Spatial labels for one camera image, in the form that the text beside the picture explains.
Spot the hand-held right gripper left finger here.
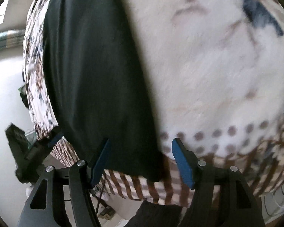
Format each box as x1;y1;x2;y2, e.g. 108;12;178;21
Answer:
16;138;112;227

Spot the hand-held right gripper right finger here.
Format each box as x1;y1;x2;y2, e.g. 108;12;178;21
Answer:
171;137;266;227

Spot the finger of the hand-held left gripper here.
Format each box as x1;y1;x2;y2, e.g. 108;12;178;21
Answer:
34;126;65;152

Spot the black garment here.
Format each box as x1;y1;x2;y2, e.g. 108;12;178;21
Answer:
42;0;168;183

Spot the dark cloth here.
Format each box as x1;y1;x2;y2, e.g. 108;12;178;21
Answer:
126;201;183;227

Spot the printed fleece blanket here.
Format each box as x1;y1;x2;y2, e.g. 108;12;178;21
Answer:
22;0;284;207

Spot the striped green cloth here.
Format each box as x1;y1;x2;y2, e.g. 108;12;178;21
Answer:
0;29;26;51

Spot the black cable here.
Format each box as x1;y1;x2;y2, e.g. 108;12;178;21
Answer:
95;170;109;218

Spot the white cable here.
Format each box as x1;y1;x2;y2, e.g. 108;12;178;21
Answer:
263;184;284;218

